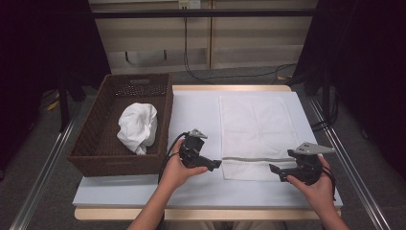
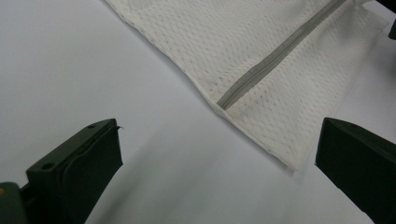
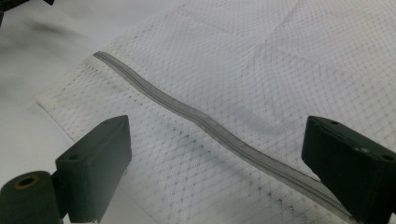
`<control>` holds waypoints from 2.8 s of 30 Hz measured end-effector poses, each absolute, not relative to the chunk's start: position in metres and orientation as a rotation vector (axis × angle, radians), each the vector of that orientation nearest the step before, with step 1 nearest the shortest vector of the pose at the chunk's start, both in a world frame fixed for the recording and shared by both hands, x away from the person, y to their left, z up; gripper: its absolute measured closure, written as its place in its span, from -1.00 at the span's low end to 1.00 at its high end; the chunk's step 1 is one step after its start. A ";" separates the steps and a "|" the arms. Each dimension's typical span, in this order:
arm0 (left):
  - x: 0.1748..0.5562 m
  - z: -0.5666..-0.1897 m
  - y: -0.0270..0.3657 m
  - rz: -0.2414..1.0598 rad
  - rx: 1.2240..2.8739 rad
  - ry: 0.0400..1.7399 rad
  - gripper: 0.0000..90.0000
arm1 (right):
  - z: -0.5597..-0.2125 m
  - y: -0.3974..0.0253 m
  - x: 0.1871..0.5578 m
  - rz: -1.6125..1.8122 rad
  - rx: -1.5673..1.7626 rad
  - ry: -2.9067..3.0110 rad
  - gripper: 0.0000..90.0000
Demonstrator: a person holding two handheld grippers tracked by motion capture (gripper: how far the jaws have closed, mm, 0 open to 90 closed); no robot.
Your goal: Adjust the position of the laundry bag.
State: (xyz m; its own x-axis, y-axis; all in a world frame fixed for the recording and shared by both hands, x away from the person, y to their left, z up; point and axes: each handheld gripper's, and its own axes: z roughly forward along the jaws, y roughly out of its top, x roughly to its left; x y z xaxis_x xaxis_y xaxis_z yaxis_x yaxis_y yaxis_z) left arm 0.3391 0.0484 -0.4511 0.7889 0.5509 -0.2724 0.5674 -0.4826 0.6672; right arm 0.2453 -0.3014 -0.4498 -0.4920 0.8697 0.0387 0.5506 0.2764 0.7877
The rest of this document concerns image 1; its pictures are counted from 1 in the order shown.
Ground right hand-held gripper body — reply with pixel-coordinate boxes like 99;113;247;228
287;142;336;186

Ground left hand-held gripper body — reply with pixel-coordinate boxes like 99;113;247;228
178;128;209;170

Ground white mesh laundry bag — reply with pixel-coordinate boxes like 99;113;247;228
218;94;301;182

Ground white garment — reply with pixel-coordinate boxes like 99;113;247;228
116;102;159;156

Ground brown woven basket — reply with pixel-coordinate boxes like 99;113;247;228
66;73;174;177

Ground person's right hand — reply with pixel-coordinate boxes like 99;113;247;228
286;155;335;210

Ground person's left hand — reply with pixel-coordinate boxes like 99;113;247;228
158;147;209;195

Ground light blue table mat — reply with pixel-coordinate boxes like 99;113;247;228
72;90;344;210

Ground wooden table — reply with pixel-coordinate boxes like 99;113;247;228
74;84;342;222

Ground black metal stand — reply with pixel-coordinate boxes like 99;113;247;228
320;63;332;121
56;73;87;133

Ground dark curtain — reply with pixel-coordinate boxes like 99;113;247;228
0;0;112;172
292;0;406;180

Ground black horizontal bar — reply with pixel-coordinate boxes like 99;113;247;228
90;9;319;18

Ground yellow floor tape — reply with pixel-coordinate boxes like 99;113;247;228
46;92;61;112

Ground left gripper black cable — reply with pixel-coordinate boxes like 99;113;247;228
157;131;191;185

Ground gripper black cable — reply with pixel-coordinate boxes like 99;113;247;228
320;164;338;202
157;131;191;185

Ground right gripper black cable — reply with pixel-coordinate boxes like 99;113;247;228
320;164;338;202

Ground metal floor rail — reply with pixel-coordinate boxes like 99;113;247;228
9;104;80;230
307;95;392;230

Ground black floor cables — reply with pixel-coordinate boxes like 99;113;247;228
310;92;340;132

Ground thin black wall cable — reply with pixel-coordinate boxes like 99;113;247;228
182;15;298;85

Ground white wall socket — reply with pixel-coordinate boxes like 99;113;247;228
177;0;202;10

